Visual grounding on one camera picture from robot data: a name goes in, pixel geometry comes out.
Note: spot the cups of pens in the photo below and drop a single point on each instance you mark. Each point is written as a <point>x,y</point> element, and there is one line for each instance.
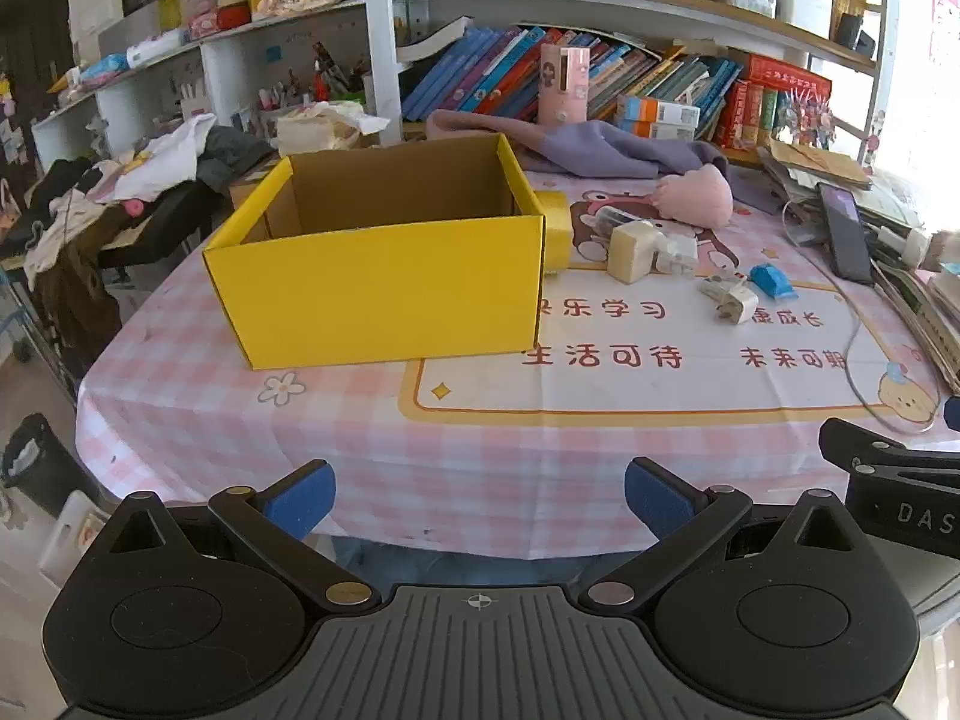
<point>315,86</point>

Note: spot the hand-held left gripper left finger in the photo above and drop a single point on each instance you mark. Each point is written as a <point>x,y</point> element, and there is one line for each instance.
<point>304,501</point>

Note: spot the dark brown door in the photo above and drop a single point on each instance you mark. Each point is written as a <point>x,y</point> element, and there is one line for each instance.
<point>34,82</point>

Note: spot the white bookshelf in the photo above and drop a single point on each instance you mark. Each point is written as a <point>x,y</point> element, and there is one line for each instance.
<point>382,52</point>

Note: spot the pink checked tablecloth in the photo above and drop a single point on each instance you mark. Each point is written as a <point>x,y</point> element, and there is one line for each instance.
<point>262,427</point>

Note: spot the yellow cardboard box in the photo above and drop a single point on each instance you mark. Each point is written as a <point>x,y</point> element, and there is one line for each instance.
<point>375,292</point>

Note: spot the pink plush pouch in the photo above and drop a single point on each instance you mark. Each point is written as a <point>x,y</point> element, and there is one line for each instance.
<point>697,199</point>

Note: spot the black trash bin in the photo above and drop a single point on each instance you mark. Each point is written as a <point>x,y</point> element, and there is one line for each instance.
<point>41,465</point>

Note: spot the red boxed book set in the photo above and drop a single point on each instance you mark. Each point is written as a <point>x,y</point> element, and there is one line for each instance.
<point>787,79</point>

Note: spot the cream tissue pack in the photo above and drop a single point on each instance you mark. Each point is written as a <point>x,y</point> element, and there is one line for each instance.
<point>315,131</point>

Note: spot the white garment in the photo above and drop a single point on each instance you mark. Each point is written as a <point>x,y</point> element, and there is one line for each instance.
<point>161,157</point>

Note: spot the brown garment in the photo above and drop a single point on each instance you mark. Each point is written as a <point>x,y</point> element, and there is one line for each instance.
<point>71,300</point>

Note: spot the white flat box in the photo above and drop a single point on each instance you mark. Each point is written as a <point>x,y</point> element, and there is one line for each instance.
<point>157,49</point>

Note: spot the stack of papers and books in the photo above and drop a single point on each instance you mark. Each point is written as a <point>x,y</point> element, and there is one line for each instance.
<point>922,292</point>

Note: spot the pink tall carton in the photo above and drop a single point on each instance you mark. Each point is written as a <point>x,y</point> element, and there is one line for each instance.
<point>566,86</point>

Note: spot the black garment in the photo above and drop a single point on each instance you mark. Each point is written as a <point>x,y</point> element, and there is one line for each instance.
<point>64,180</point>

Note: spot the orange and white carton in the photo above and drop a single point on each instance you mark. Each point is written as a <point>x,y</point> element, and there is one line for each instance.
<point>664,132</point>
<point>660,109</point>

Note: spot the dark grey garment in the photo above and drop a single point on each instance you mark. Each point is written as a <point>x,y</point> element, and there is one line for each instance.
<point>232,157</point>

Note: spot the cream printed garment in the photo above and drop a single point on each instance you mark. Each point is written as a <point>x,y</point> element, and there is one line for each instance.
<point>60,229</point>

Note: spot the wall poster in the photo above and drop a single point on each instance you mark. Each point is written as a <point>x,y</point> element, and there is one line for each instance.
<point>946,15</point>

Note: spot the brown paper envelopes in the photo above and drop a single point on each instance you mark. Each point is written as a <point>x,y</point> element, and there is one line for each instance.
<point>817,157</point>

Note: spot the white pen holder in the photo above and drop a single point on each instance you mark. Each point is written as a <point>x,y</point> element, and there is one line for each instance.
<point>804,9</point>

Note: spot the small white charger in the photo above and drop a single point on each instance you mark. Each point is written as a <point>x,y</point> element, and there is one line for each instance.
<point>675,255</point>

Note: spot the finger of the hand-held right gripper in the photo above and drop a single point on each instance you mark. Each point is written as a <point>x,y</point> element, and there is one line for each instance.
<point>953,414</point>
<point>862,444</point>

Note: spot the black smartphone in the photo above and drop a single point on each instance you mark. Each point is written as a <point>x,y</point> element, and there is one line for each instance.
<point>847,236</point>

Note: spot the cream cube charger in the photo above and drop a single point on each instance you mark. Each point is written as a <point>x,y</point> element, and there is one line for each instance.
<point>628,251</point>

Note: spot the lavender knit garment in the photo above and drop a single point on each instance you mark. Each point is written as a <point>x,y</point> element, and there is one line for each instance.
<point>600,146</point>

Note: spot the row of blue books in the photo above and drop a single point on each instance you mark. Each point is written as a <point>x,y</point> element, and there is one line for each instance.
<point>480,75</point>

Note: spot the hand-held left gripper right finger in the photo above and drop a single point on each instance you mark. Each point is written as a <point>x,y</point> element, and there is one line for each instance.
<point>660,501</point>

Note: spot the yellow tape roll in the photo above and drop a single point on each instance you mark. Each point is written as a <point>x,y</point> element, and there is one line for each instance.
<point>556,232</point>

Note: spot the white plug adapter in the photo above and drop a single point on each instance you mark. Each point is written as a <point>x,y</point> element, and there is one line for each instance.
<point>731,300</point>

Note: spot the blue tissue packet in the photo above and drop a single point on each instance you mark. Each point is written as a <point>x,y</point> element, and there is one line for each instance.
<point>105,69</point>

